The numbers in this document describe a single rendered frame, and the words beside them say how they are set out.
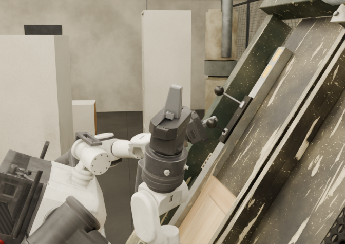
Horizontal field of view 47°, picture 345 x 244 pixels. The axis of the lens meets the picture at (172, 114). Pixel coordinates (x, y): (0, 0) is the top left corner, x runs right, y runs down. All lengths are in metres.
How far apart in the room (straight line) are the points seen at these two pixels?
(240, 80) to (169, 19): 3.27
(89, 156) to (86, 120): 5.14
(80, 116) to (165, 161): 5.46
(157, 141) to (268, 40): 1.09
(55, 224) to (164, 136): 0.33
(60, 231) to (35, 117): 2.66
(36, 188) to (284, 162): 0.66
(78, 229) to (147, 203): 0.18
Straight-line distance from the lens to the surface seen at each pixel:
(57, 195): 1.03
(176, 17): 4.92
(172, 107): 0.75
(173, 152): 0.75
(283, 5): 1.62
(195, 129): 1.40
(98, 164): 1.07
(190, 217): 1.48
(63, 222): 0.91
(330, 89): 1.17
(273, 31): 1.77
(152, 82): 4.91
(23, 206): 1.07
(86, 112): 6.18
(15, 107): 3.54
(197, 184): 1.50
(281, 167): 1.15
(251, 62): 1.72
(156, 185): 0.80
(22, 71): 3.48
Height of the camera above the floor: 1.74
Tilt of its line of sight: 11 degrees down
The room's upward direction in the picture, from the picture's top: straight up
